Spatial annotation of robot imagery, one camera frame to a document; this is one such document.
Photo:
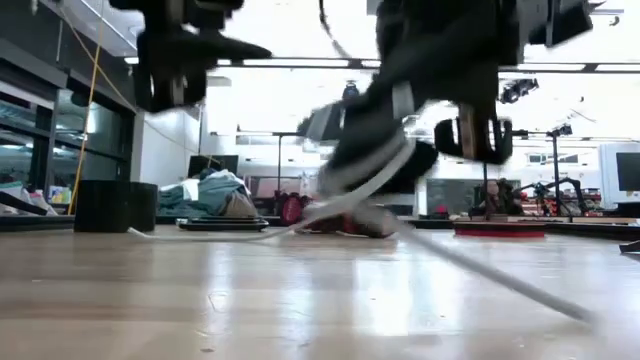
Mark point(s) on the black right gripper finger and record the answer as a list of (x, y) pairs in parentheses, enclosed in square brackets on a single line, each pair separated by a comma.
[(490, 140), (380, 145)]

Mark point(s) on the grey duct tape roll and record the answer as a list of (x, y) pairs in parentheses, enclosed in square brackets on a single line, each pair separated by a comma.
[(115, 207)]

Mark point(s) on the dark chalkboard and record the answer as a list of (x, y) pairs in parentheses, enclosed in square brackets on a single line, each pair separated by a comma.
[(450, 197)]

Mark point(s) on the red black flat case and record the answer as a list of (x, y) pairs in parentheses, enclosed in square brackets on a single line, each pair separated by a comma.
[(500, 231)]

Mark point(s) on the blue white cloth pile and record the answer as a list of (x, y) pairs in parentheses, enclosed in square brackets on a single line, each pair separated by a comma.
[(210, 195)]

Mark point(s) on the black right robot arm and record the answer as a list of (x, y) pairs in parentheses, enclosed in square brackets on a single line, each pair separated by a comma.
[(560, 20)]

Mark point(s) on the person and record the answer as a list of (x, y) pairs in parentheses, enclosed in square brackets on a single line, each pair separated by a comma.
[(495, 192)]

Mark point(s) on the long overhead light bar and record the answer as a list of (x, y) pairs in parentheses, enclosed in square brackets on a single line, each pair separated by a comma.
[(300, 63)]

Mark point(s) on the white-framed monitor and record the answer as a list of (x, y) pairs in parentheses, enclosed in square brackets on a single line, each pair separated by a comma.
[(627, 172)]

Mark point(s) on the black background rig frame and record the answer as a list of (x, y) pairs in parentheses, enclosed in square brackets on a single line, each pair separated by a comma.
[(279, 170), (556, 170)]

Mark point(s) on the black aluminium table frame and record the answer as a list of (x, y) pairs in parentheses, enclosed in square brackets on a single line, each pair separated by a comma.
[(30, 223)]

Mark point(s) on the black ceiling speaker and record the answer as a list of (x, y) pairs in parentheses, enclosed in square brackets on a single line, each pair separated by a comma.
[(350, 91)]

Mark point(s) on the black monitor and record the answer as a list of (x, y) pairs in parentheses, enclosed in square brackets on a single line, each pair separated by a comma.
[(200, 162)]

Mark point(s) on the black background robot arm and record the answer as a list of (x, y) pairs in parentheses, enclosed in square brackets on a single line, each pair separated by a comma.
[(555, 192)]

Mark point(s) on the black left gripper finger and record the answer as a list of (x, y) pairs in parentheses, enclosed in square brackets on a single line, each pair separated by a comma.
[(235, 47)]

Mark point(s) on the black ceiling camera cluster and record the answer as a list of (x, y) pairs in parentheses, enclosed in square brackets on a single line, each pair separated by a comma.
[(520, 90)]

